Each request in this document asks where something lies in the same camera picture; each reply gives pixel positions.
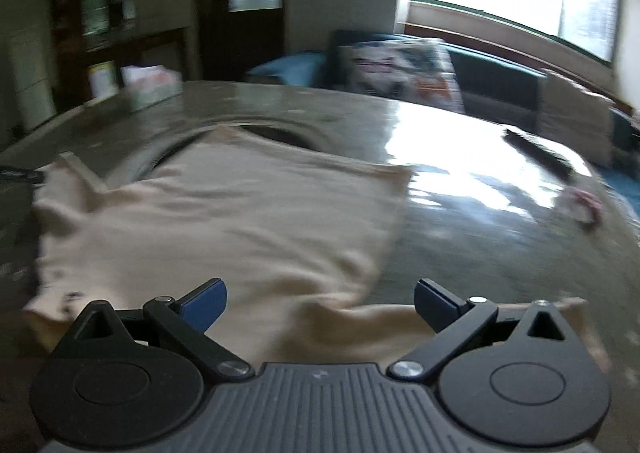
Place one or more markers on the blue sofa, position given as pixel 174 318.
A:
pixel 500 78

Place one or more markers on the beige shirt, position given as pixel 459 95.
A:
pixel 225 223

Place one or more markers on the tissue box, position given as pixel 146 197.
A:
pixel 150 85

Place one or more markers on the dark wooden shelf cabinet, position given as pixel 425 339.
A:
pixel 70 48

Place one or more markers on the dark wooden glass door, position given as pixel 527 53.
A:
pixel 216 33

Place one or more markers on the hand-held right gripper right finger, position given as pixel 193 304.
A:
pixel 434 303

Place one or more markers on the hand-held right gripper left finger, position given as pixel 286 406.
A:
pixel 207 303

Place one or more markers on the grey quilted star table cover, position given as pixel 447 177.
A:
pixel 475 253

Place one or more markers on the round black induction cooktop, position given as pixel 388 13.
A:
pixel 285 135

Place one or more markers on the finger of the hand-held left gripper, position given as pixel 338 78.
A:
pixel 20 176

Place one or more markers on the plain grey pillow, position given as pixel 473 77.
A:
pixel 575 118

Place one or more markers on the small pink toy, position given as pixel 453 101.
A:
pixel 582 205

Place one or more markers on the black remote control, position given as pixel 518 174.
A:
pixel 540 151

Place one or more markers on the butterfly print pillow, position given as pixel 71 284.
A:
pixel 400 70

